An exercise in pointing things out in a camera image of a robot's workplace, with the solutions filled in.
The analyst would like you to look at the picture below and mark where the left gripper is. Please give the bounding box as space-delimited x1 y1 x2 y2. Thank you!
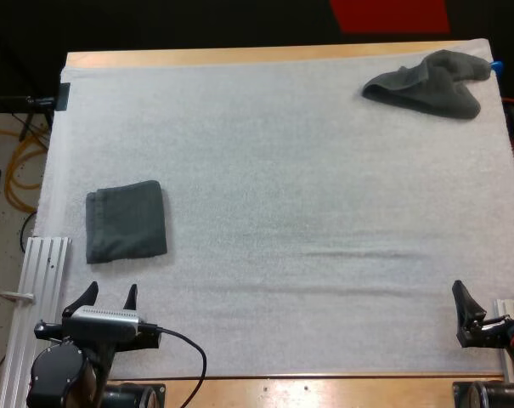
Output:
33 280 163 354

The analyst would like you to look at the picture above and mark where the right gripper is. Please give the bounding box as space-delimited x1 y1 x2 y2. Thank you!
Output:
451 269 514 349

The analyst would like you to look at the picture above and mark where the grey-green towel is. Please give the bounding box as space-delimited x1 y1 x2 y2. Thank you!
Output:
85 179 169 265
361 48 493 122

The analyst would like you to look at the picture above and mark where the crumpled grey-green towel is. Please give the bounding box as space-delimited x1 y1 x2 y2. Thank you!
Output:
361 48 493 122

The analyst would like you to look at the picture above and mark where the dark clamp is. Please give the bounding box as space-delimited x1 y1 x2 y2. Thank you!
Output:
55 82 71 113

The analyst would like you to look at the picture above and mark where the ribbed aluminium rail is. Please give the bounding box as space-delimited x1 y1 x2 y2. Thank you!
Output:
493 297 514 383
0 236 73 408

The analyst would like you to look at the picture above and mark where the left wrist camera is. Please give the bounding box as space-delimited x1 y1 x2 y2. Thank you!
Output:
61 304 142 342

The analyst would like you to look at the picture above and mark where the black camera cable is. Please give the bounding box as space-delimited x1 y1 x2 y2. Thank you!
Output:
138 323 208 408

